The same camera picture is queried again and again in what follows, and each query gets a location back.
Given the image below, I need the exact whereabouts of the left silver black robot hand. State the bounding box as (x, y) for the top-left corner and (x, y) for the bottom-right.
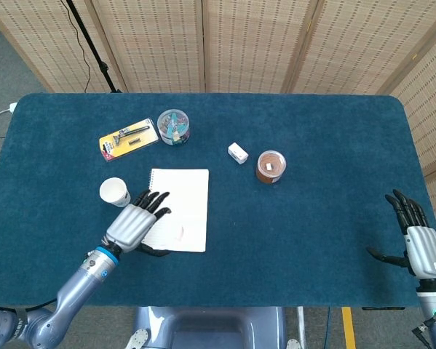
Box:
(104, 189), (173, 257)

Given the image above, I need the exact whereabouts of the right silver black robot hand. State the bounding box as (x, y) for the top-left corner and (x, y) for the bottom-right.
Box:
(365, 188), (436, 280)

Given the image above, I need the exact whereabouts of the paper cup with blue flowers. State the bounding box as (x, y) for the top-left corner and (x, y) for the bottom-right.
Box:
(98, 177), (132, 209)

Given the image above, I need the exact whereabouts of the white spiral notebook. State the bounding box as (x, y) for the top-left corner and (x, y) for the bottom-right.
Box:
(139, 168), (210, 254)

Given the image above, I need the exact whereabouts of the razor in yellow blister pack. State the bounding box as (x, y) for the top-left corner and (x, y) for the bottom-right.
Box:
(98, 116), (159, 163)

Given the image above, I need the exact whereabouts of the yellow floor tape strip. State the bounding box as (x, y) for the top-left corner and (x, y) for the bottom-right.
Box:
(341, 307), (357, 349)

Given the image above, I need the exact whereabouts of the clear jar of binder clips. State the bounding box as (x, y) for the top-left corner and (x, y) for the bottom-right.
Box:
(156, 109), (191, 147)

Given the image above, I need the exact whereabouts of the blue-grey robot torso base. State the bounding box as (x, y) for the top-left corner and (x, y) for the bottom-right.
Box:
(124, 306), (306, 349)

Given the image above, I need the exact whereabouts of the dark blue table cloth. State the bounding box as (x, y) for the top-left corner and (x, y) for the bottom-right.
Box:
(0, 92), (436, 308)

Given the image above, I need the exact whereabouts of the small white staple box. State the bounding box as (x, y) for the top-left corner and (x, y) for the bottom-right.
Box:
(227, 142), (250, 167)

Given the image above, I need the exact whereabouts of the clear jar of rubber bands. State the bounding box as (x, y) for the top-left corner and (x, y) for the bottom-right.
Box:
(255, 149), (288, 185)

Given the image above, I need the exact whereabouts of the black tripod stand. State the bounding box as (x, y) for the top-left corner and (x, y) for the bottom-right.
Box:
(65, 0), (124, 94)

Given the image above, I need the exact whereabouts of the thin black hanging cable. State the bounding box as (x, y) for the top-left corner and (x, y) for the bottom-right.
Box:
(60, 0), (92, 92)

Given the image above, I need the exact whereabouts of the white power plug with cable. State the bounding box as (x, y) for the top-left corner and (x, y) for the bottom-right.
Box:
(0, 103), (18, 124)

